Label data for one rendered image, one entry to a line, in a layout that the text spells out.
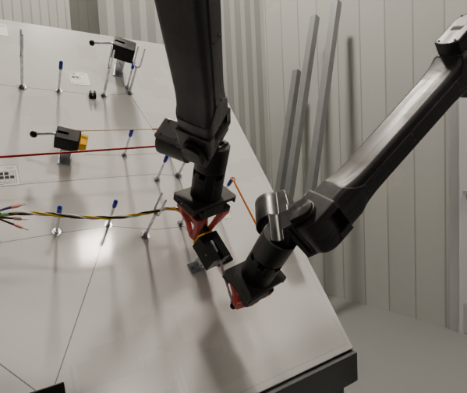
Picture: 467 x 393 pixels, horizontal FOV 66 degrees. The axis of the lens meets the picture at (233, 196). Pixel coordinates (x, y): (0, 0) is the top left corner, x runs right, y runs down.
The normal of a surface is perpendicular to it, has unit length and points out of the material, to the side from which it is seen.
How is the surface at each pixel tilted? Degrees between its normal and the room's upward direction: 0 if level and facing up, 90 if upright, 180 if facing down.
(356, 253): 90
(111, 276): 53
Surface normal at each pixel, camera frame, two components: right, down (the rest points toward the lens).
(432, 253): -0.76, 0.09
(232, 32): 0.64, 0.03
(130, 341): 0.41, -0.57
